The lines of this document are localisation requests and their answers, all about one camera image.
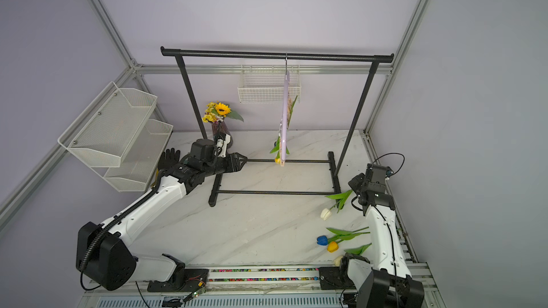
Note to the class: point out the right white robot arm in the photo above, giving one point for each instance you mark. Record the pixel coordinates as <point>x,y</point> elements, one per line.
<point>381,279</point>

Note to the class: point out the white tulip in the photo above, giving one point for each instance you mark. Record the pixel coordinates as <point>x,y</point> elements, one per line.
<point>339,201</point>

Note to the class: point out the purple ribbed glass vase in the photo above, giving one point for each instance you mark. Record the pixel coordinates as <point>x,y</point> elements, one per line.
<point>220,130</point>

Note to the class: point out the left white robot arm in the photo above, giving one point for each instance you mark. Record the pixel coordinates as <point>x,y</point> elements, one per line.
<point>103,253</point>

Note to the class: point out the purple clip hanger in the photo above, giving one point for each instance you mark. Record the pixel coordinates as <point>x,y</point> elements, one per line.
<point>283,142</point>

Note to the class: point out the sunflower bouquet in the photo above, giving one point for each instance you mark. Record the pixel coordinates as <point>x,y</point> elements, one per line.
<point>217,112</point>

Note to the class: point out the white mesh shelf basket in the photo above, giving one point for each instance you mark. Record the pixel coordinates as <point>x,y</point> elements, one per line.
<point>118,138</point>

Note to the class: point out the blue tulip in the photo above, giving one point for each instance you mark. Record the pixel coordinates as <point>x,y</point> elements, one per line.
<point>340,235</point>

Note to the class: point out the metal base rail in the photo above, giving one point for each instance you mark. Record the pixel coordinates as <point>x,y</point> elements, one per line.
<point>232,286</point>

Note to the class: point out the black and yellow glove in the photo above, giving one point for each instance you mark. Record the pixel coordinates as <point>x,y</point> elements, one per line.
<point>169,160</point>

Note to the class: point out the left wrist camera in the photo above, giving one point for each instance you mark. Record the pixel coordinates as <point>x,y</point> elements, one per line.
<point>222,144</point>

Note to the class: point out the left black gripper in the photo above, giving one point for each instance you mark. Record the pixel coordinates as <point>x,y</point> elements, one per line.
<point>232,162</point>

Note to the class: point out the white wire wall basket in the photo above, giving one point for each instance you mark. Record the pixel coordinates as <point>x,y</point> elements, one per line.
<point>265,84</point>

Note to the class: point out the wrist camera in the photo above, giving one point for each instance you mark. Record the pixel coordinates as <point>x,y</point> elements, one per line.
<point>388,172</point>
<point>222,144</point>

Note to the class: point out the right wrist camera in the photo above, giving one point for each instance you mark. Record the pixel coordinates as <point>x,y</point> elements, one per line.
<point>388,172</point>

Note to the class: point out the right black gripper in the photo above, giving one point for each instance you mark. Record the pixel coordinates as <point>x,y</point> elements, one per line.
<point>354,183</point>

